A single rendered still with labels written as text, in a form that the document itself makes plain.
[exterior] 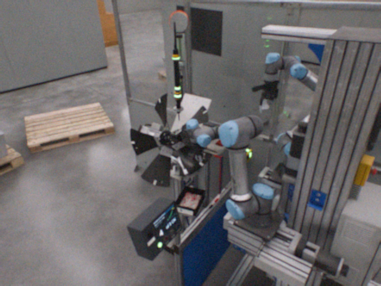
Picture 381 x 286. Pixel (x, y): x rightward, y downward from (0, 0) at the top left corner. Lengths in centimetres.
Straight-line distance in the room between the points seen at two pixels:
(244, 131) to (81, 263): 215
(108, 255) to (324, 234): 195
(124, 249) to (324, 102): 227
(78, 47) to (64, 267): 554
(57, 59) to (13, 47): 84
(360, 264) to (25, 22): 679
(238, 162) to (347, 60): 62
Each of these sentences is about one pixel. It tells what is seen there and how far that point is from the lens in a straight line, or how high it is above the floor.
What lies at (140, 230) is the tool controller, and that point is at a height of 125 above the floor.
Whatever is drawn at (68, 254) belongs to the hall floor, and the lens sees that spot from 324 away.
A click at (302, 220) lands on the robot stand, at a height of 104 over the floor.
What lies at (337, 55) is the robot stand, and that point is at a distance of 144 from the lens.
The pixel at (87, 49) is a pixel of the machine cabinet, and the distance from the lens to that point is 782.
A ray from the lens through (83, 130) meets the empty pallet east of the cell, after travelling 489.
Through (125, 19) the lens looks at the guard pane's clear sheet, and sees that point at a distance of 325.
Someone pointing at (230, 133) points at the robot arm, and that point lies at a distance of 141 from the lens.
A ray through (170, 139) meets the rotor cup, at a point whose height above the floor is 122.
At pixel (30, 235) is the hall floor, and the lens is 357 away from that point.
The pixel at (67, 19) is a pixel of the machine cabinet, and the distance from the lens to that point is 758.
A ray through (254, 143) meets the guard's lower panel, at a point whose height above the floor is 91.
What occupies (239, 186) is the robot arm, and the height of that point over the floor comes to 135.
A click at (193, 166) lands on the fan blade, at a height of 111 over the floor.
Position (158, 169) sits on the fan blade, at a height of 101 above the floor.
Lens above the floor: 234
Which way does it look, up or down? 32 degrees down
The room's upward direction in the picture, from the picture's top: 2 degrees counter-clockwise
